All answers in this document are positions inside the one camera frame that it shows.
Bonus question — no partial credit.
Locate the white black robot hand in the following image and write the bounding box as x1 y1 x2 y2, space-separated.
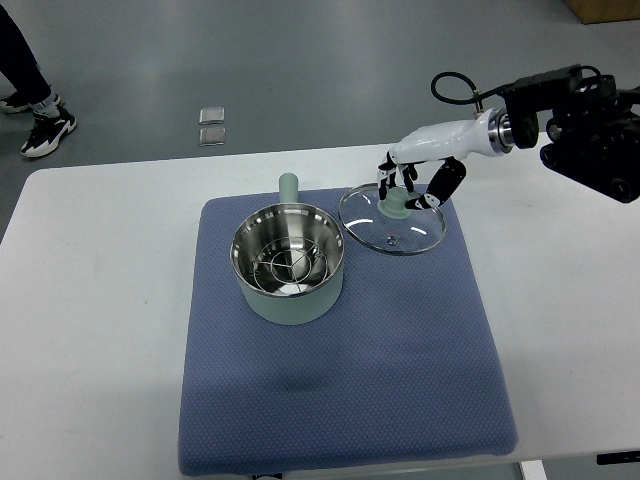
377 109 498 210

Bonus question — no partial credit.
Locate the glass lid with green knob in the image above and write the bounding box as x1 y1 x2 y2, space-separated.
338 183 447 256

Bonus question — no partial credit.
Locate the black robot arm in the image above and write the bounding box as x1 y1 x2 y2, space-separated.
495 64 639 203

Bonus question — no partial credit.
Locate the green pot with steel interior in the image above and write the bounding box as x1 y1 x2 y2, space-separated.
230 173 345 326

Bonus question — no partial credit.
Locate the brown cardboard box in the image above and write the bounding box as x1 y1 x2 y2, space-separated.
565 0 639 25

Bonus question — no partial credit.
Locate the blue quilted mat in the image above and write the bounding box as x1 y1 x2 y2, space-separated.
178 193 518 476

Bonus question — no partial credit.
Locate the lower metal floor plate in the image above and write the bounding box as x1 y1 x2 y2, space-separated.
199 127 226 146

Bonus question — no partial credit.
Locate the metal floor plate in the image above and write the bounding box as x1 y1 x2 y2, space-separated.
199 127 226 146
199 106 225 125

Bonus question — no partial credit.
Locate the upper metal floor plate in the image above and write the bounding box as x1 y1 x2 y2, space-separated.
199 106 225 125

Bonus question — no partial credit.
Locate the black table control panel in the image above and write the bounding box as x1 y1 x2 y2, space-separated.
596 451 640 466

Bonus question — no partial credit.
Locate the black white sneaker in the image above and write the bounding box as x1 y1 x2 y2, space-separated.
20 106 76 159
1 92 60 118

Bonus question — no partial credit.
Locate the person's dark trouser leg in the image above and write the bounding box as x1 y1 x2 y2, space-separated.
1 7 52 105

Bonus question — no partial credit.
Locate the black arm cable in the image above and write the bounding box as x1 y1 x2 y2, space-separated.
431 72 506 119

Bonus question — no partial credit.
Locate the steel wire steamer rack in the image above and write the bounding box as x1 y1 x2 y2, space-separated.
249 237 330 296

